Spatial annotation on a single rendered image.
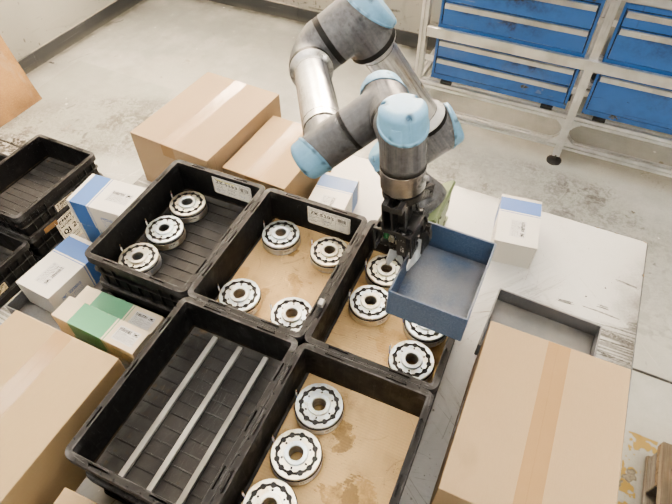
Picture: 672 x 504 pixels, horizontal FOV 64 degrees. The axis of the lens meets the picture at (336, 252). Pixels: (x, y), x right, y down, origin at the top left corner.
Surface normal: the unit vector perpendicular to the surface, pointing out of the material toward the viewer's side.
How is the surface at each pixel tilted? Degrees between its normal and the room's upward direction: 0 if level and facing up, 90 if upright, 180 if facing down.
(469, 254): 90
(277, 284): 0
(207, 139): 0
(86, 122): 0
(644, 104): 90
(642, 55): 90
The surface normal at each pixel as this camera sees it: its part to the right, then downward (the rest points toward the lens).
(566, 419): 0.00, -0.65
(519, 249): -0.30, 0.72
